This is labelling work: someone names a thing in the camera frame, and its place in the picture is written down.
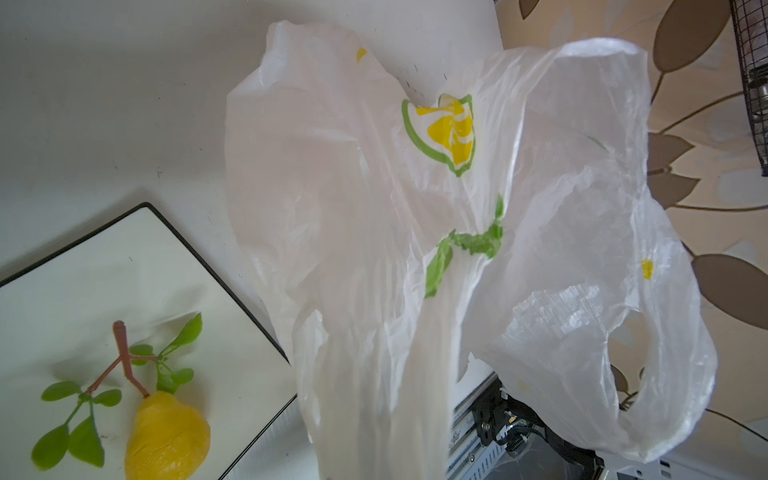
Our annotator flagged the white plastic bag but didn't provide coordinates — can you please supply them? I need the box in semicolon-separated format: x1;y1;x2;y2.
225;21;717;479

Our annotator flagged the white tray black rim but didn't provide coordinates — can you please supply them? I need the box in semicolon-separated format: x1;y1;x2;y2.
1;203;296;479

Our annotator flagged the yellow fake lemon with leaves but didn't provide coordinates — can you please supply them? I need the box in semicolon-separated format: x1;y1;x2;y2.
30;313;211;479

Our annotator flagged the black wire basket right wall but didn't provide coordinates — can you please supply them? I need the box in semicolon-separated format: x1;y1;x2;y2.
729;0;767;177

